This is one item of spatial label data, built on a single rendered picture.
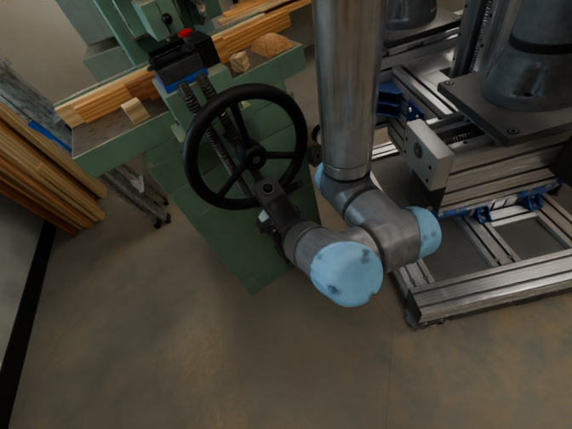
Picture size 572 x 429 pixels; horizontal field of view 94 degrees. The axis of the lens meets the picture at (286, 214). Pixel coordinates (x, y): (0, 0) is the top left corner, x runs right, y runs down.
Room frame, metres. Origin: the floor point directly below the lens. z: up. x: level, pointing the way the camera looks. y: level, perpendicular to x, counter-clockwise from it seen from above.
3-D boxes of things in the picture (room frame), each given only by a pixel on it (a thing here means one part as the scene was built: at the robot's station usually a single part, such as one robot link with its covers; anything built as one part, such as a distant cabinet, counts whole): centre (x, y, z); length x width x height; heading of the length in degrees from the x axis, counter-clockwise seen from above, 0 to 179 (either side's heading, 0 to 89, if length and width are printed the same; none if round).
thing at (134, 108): (0.65, 0.24, 0.92); 0.04 x 0.03 x 0.04; 113
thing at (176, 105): (0.63, 0.09, 0.91); 0.15 x 0.14 x 0.09; 106
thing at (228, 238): (0.94, 0.15, 0.35); 0.58 x 0.45 x 0.71; 16
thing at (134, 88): (0.79, 0.15, 0.92); 0.23 x 0.02 x 0.04; 106
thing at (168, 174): (0.94, 0.15, 0.76); 0.57 x 0.45 x 0.09; 16
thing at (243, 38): (0.83, 0.10, 0.92); 0.62 x 0.02 x 0.04; 106
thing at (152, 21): (0.84, 0.12, 1.03); 0.14 x 0.07 x 0.09; 16
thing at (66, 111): (0.84, 0.15, 0.92); 0.60 x 0.02 x 0.05; 106
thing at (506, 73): (0.38, -0.51, 0.87); 0.15 x 0.15 x 0.10
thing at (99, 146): (0.71, 0.12, 0.87); 0.61 x 0.30 x 0.06; 106
